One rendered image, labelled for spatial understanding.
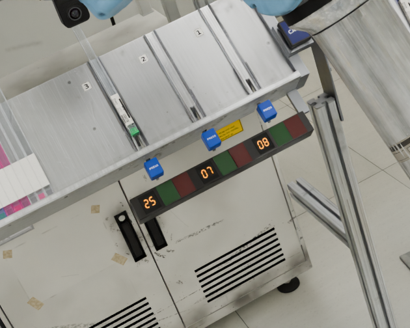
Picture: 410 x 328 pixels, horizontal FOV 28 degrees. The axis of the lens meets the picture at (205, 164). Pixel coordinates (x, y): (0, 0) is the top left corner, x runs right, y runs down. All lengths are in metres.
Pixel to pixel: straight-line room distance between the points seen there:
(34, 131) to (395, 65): 0.73
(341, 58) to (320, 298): 1.25
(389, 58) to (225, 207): 1.05
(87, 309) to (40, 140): 0.57
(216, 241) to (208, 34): 0.59
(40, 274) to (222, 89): 0.62
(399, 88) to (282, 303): 1.28
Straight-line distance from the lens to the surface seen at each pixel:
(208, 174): 1.38
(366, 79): 0.86
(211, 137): 1.38
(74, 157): 1.38
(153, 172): 1.35
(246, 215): 1.88
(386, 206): 2.28
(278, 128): 1.42
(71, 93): 1.42
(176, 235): 1.83
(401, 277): 2.05
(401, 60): 0.86
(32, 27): 3.31
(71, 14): 1.34
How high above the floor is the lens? 1.35
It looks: 30 degrees down
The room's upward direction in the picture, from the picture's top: 21 degrees counter-clockwise
